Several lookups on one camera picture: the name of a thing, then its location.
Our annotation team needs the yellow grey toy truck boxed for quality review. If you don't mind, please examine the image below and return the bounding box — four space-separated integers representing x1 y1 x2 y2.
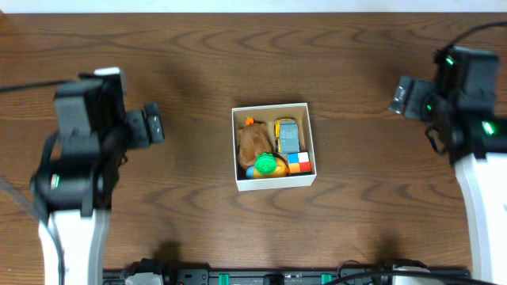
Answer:
274 118 300 154

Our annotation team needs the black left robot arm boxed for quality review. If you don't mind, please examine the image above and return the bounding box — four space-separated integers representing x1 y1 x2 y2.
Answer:
30 74 165 284

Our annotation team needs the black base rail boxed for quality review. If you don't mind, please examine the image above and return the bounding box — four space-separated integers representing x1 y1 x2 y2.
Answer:
102 259 471 285

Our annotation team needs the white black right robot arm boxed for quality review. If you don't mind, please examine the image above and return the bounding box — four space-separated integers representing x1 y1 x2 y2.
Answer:
389 76 506 284

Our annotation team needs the orange rubber duck toy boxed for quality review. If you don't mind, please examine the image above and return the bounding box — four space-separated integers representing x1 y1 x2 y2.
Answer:
246 158 288 179

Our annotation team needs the brown plush capybara toy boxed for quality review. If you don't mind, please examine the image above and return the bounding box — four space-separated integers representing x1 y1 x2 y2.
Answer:
236 116 273 170

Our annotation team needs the white cardboard box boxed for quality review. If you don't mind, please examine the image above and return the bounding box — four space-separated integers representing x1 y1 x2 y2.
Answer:
232 103 317 192

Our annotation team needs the multicoloured puzzle cube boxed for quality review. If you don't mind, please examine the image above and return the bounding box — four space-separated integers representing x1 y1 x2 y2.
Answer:
288 152 311 175

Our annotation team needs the green ribbed wheel toy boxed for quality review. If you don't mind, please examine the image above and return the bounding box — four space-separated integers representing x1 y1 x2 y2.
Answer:
254 153 277 175

